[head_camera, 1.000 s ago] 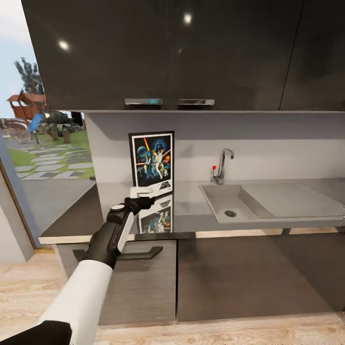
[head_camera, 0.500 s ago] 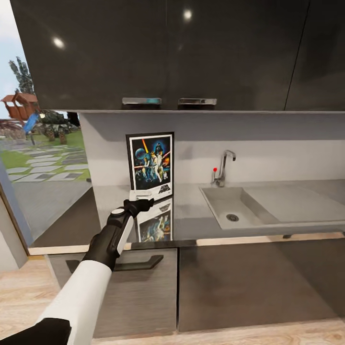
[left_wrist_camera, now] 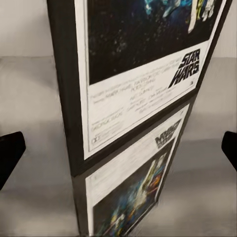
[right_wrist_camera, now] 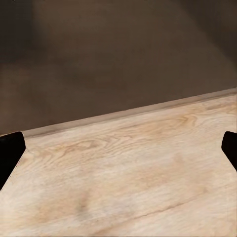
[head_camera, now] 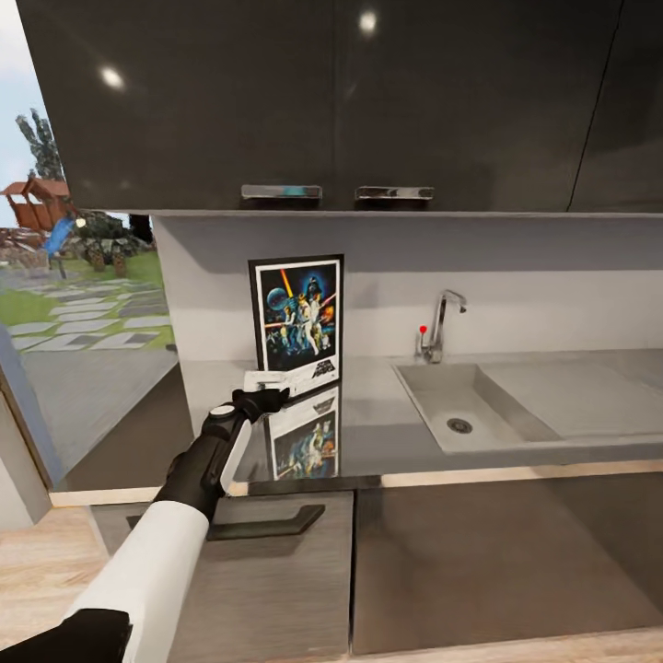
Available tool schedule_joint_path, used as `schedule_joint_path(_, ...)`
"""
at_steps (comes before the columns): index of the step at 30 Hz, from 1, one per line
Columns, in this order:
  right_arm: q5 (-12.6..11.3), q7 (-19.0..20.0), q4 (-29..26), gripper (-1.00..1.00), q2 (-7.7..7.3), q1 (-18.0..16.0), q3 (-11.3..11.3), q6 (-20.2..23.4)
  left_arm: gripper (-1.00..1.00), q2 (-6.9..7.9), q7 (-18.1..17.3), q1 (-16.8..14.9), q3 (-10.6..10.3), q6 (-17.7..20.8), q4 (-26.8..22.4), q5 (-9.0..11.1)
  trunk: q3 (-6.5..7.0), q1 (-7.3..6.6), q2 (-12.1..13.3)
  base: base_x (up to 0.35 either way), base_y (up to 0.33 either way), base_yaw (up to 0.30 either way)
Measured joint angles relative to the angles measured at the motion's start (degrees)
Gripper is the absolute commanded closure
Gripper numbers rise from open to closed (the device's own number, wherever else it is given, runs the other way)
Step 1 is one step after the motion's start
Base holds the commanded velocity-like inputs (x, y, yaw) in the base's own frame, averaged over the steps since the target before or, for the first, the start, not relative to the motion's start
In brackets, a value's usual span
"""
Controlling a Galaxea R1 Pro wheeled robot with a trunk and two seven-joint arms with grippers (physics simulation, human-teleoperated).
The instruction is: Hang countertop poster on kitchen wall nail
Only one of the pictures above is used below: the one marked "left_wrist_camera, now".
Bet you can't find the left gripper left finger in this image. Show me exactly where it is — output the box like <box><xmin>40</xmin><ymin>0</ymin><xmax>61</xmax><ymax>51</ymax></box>
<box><xmin>0</xmin><ymin>131</ymin><xmax>26</xmax><ymax>190</ymax></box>

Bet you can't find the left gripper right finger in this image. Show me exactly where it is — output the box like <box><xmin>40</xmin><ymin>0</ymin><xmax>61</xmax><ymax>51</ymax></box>
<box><xmin>221</xmin><ymin>131</ymin><xmax>237</xmax><ymax>171</ymax></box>

